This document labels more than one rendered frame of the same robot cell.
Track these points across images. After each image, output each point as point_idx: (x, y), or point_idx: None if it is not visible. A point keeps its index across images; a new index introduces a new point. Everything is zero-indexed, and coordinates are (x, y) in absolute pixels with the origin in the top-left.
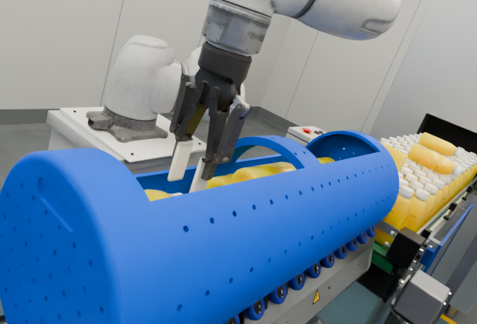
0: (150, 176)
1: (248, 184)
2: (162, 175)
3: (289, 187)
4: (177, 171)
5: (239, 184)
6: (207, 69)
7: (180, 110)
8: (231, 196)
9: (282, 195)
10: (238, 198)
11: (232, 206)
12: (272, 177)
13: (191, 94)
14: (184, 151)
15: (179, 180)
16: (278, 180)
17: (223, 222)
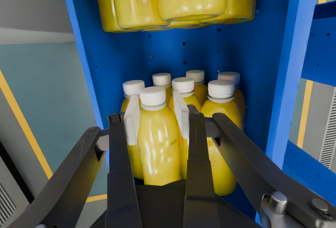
0: (98, 103)
1: (280, 128)
2: (93, 83)
3: (309, 20)
4: (138, 113)
5: (276, 144)
6: None
7: (91, 183)
8: (279, 160)
9: (304, 52)
10: (282, 150)
11: (282, 159)
12: (292, 60)
13: (67, 206)
14: (135, 125)
15: (88, 45)
16: (298, 46)
17: (281, 169)
